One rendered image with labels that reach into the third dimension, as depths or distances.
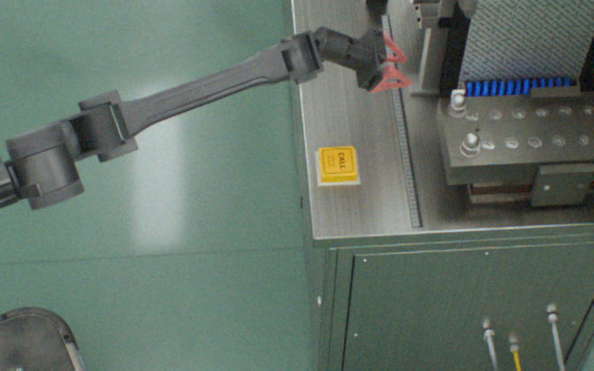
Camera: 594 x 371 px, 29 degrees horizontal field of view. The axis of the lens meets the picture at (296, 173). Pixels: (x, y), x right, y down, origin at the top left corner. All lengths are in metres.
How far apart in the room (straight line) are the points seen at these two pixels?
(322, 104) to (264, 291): 0.91
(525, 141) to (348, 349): 0.70
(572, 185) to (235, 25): 1.75
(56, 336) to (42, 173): 1.33
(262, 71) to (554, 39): 0.55
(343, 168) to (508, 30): 0.41
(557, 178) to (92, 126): 0.85
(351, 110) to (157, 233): 1.06
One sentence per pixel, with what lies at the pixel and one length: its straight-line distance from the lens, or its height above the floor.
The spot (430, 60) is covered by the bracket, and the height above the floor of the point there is 1.00.
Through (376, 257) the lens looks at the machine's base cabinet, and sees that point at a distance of 2.27.
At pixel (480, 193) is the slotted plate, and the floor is 0.92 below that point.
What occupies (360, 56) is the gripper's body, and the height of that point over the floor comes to 1.14.
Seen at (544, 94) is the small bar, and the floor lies 1.05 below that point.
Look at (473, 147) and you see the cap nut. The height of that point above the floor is 1.05.
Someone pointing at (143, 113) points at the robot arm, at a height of 1.21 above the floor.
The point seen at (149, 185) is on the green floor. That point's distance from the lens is 3.35.
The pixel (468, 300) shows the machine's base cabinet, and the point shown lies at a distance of 2.47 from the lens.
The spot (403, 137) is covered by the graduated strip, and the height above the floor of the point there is 0.90.
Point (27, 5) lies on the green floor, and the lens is 3.85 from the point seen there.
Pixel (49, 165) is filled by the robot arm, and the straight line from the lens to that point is 1.57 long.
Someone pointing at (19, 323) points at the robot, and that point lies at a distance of 2.90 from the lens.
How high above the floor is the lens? 2.76
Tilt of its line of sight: 55 degrees down
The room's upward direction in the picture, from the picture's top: 1 degrees clockwise
